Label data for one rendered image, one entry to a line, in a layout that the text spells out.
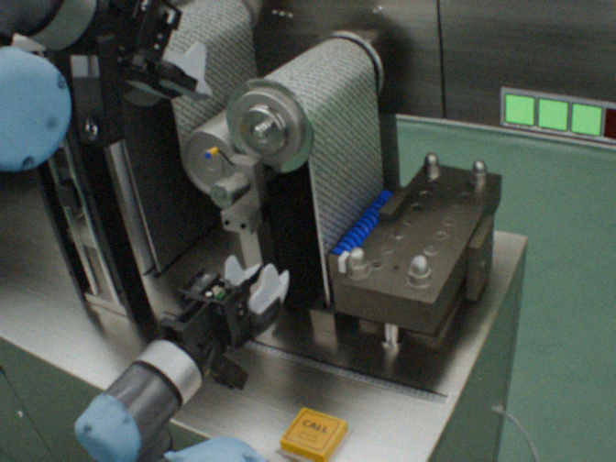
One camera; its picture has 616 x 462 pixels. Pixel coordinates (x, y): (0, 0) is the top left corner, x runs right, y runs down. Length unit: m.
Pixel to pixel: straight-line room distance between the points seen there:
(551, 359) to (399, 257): 1.39
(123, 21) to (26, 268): 0.92
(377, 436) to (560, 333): 1.59
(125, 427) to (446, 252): 0.57
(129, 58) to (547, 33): 0.68
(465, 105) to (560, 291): 1.57
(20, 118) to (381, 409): 0.69
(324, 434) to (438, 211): 0.44
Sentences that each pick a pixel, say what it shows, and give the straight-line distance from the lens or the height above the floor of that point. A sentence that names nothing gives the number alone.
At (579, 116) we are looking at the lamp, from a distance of 1.10.
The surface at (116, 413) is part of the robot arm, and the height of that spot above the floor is 1.15.
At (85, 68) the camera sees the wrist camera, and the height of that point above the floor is 1.46.
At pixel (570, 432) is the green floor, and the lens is 2.10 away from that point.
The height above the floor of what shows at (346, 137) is 1.19.
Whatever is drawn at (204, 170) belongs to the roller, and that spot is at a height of 1.16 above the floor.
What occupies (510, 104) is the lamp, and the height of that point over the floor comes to 1.19.
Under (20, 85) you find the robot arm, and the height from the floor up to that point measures 1.52.
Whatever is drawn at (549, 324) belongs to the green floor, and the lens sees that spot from 2.45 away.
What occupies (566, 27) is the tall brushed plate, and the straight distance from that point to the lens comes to 1.06.
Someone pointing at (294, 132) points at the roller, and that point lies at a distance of 0.89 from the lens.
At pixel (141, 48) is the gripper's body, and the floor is 1.46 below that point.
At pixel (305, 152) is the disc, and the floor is 1.22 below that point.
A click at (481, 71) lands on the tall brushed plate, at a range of 1.11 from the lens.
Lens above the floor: 1.61
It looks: 32 degrees down
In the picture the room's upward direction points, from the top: 8 degrees counter-clockwise
